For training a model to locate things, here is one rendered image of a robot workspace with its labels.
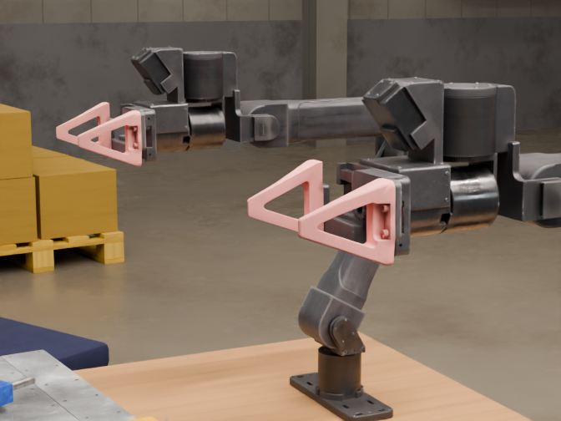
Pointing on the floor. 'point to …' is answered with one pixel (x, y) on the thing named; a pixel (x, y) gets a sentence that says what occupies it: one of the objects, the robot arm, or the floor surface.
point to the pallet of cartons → (53, 200)
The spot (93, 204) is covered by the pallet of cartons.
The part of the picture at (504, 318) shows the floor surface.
